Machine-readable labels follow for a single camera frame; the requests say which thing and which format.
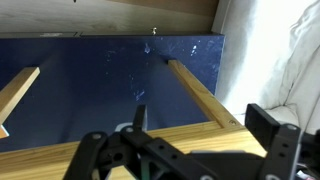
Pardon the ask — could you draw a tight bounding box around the dark blue platform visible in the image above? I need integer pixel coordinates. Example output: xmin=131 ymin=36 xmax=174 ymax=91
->
xmin=0 ymin=35 xmax=224 ymax=152

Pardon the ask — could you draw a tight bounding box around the white sofa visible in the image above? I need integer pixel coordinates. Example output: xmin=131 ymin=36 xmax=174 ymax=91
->
xmin=213 ymin=0 xmax=320 ymax=134

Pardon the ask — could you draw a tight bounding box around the small wooden table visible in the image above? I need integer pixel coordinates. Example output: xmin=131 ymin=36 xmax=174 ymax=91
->
xmin=0 ymin=60 xmax=266 ymax=180

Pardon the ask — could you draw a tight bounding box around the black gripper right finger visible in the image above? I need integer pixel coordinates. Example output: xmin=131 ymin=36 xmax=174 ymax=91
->
xmin=245 ymin=104 xmax=300 ymax=156

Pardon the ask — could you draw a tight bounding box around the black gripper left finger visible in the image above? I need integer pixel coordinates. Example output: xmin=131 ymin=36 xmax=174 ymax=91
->
xmin=120 ymin=105 xmax=147 ymax=140

